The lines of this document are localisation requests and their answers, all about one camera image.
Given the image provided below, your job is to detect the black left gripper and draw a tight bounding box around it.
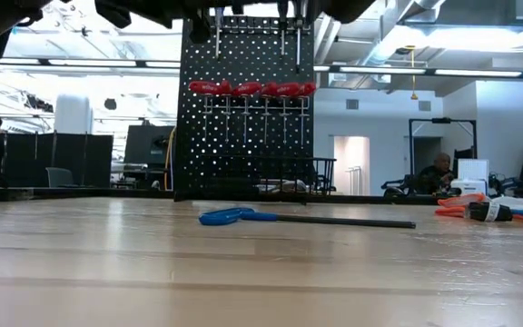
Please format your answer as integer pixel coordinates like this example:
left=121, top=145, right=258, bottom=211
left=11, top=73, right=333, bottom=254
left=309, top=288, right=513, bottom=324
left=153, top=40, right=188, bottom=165
left=93, top=0, right=212, bottom=45

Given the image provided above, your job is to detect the blue T-handle hex key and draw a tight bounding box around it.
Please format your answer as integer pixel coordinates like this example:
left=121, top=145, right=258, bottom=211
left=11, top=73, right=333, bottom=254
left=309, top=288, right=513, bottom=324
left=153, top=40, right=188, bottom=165
left=197, top=207, right=417, bottom=230

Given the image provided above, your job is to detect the long ceiling light strip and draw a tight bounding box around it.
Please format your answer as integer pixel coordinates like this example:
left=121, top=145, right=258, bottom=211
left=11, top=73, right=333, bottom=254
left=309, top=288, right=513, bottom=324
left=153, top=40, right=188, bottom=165
left=314, top=65, right=523, bottom=81
left=0, top=57, right=182, bottom=70

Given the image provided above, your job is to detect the dark computer monitor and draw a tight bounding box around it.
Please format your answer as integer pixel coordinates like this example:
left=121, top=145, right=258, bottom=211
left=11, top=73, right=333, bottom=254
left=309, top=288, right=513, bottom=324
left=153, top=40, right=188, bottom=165
left=123, top=125, right=176, bottom=167

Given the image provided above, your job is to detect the black metal pegboard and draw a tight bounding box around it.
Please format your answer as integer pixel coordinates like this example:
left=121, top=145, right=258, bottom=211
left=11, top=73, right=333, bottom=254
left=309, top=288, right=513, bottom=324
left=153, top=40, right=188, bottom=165
left=173, top=15, right=316, bottom=201

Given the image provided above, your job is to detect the white round column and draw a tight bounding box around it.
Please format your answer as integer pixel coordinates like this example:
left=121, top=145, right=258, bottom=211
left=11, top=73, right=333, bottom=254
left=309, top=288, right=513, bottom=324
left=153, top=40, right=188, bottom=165
left=54, top=94, right=94, bottom=135

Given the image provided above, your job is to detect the black room partition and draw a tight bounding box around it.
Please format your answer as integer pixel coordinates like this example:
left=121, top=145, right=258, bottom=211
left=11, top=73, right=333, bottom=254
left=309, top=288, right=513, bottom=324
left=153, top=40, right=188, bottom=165
left=5, top=131, right=114, bottom=190

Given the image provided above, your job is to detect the grey office chair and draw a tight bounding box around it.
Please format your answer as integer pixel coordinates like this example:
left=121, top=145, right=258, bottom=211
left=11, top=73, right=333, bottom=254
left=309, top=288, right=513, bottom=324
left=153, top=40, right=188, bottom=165
left=44, top=166, right=75, bottom=190

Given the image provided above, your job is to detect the white grid panel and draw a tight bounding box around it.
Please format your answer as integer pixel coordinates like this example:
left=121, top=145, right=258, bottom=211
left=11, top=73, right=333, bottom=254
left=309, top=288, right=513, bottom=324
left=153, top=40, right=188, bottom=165
left=457, top=158, right=490, bottom=182

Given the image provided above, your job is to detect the white box device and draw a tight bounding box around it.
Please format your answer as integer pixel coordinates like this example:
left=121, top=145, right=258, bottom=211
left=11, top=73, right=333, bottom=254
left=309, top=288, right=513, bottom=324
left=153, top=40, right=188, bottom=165
left=449, top=179, right=488, bottom=198

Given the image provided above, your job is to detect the silver ceiling duct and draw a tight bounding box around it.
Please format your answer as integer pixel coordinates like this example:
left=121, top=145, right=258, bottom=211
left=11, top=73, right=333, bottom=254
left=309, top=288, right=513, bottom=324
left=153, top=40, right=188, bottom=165
left=359, top=0, right=449, bottom=69

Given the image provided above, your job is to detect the yellow ceiling cord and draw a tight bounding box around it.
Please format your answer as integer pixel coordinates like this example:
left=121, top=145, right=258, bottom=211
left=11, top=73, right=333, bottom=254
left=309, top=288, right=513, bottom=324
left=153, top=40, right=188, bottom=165
left=404, top=45, right=419, bottom=102

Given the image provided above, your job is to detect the yellow hanging cable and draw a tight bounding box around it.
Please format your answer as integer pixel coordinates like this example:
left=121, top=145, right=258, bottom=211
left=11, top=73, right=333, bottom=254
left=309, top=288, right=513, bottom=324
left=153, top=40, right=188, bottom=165
left=163, top=126, right=177, bottom=192

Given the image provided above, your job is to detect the black tube stand frame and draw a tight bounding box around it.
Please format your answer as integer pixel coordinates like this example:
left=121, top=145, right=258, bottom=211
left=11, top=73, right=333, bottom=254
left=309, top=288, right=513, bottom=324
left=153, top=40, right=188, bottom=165
left=408, top=118, right=479, bottom=181

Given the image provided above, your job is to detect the black table frame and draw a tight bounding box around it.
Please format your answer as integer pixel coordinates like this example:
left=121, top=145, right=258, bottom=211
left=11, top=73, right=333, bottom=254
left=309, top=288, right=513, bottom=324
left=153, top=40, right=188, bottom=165
left=0, top=185, right=439, bottom=206

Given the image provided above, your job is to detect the black cable bundle sleeve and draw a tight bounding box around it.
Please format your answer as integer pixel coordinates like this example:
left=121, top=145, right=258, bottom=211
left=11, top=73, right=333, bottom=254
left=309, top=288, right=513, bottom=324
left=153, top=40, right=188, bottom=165
left=468, top=201, right=514, bottom=223

